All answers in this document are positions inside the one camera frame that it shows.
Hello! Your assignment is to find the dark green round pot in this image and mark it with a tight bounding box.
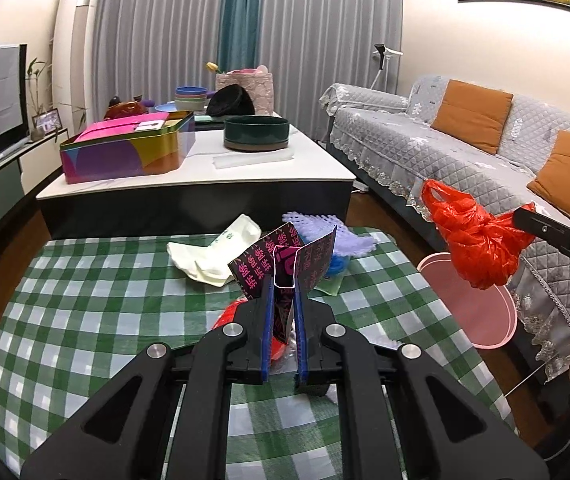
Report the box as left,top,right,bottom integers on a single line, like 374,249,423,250
223,115,291,152

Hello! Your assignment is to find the crumpled red plastic bag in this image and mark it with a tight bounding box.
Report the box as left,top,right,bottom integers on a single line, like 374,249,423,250
214,299,286,362

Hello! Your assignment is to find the teal curtain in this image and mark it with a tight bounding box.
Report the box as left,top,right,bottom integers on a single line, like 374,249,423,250
216,0,264,75

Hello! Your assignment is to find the white standing air conditioner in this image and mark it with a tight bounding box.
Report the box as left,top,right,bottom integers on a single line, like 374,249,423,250
52,0,103,135

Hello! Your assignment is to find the black pink printed carton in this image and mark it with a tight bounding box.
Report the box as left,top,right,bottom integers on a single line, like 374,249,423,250
228,225,338,346

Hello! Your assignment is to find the colourful tin box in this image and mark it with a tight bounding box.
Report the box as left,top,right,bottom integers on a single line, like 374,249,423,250
60,111,196,185

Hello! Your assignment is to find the small photo frame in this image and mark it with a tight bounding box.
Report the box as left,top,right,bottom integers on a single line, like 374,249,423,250
31,109,62,136

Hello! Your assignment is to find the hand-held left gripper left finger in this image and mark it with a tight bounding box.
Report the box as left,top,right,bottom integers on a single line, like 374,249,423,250
20,280,272,480

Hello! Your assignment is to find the white plastic bag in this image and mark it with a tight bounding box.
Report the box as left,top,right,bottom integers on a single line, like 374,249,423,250
167,214,262,288

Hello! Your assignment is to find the green snack packet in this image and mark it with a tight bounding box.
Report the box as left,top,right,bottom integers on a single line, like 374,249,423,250
314,274,344,297

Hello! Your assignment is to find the grey quilted sofa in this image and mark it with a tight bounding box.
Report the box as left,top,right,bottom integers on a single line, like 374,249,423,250
320,74,570,377

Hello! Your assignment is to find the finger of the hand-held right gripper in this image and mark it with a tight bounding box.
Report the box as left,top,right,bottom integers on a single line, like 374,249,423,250
512,205,570,249

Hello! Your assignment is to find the white top coffee table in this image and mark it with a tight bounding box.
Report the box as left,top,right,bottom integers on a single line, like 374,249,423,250
37,110,356,242

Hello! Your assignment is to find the pink plastic basin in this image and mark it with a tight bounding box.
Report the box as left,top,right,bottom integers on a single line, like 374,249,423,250
417,254,519,352

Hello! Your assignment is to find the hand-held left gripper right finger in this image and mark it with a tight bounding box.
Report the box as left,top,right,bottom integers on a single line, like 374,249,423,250
293,290,550,480

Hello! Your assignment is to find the bamboo plant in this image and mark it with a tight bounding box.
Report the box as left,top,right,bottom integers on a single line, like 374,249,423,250
25,57,88,137

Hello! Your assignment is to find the pink quilted basket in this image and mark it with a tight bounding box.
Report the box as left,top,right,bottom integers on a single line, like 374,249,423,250
215,71,275,116

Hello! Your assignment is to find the stack of coloured bowls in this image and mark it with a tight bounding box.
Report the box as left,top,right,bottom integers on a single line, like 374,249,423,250
174,86,208,111

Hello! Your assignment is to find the blue plastic bag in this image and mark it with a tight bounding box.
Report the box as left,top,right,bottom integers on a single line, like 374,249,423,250
326,254,352,277

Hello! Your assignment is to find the grey curtain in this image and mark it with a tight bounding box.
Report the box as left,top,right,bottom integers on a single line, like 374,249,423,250
92,0,404,142

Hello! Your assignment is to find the green checked tablecloth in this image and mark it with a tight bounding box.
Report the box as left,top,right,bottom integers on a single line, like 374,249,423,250
0,227,518,480

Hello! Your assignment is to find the red plastic bag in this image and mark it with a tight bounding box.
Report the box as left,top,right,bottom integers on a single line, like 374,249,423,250
421,179,536,290
214,299,286,362

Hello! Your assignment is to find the red teapot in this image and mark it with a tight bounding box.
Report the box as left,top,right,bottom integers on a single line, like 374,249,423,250
104,96,147,121

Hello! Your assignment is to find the black hat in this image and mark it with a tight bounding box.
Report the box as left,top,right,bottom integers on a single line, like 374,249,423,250
206,84,256,117

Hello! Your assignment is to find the white floor lamp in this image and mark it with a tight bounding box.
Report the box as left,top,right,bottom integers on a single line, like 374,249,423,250
368,42,405,92

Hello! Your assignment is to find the purple foam net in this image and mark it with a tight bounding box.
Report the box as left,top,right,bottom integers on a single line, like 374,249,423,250
282,211,378,261

